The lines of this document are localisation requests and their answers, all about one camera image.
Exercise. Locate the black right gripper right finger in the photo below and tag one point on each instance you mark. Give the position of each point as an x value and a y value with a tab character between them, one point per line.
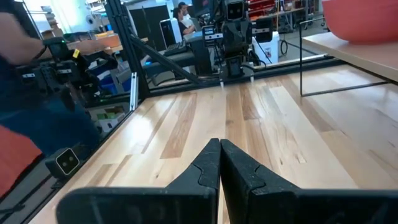
248	199

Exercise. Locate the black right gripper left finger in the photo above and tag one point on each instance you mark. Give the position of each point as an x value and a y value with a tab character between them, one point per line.
186	202

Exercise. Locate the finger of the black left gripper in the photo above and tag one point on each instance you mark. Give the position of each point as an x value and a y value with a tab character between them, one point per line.
239	68
230	68

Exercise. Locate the plain coral red bowl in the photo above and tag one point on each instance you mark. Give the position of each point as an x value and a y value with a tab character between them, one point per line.
360	18

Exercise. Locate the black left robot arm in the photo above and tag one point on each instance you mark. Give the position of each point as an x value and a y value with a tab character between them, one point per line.
219	9

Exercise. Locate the black controller box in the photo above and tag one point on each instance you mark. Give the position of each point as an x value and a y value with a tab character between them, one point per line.
211	32
263	29

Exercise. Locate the white bucket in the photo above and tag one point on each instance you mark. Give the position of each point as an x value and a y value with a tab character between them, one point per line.
267	49

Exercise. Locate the red storage bin rack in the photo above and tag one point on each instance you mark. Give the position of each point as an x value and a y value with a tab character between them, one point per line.
264	4

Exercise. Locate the person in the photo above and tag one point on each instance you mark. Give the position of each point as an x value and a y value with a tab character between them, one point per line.
18	43
182	26
186	15

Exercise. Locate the black keyboard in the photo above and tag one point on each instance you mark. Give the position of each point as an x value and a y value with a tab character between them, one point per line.
175	49

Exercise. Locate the black white computer tower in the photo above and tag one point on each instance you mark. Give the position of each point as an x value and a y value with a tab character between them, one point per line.
170	32

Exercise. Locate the black partition panel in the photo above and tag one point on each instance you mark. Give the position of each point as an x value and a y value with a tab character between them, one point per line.
149	21

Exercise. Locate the small white green box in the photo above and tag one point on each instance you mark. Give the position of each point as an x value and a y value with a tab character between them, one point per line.
107	119

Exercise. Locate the orange cardboard box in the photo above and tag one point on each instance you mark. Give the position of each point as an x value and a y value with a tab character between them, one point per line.
109	40

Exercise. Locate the red panel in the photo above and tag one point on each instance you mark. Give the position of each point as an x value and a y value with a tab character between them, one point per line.
15	155

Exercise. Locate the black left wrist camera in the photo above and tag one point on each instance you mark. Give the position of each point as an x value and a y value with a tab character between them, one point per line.
234	11

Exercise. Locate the silver metal bracket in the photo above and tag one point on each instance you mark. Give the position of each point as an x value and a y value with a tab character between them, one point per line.
134	90

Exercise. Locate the black table level camera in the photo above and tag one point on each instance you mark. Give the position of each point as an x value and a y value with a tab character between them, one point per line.
63	161

